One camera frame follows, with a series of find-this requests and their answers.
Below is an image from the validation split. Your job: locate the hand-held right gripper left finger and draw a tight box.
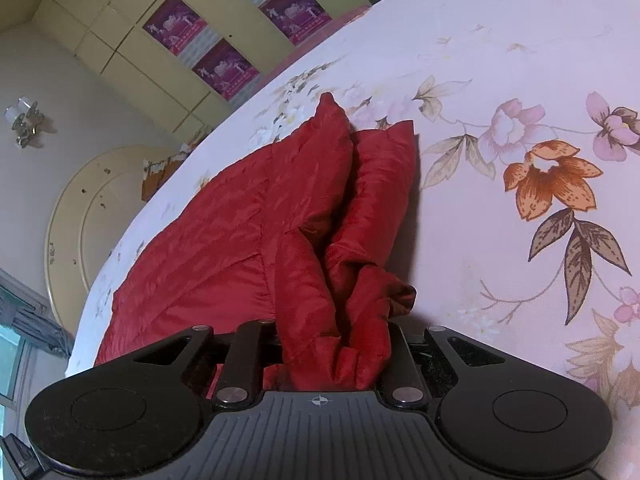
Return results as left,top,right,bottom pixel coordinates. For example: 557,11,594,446
125,319,277,411

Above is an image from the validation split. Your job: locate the red puffer jacket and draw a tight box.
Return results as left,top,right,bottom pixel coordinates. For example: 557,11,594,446
94,92,419,394

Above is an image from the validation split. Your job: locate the floral bed sheet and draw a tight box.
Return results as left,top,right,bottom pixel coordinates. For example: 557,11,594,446
65,0,640,416

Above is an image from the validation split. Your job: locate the cream bed headboard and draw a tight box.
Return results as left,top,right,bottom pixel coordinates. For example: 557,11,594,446
44,145,177,337

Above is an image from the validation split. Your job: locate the cream wardrobe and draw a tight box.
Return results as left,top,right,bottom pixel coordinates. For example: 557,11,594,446
32,0,375,134

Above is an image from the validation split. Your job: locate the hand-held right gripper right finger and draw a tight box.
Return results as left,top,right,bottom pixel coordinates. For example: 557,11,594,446
375,324,507,409

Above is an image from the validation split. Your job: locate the window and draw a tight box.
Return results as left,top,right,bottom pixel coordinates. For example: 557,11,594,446
0,321,32,403

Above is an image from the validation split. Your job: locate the purple wall poster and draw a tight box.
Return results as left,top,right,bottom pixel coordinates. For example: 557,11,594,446
191,37,261,102
258,0,334,41
142,0,209,56

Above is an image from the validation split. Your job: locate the blue grey curtain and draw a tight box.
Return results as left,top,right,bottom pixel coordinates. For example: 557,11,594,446
0,284,76,362

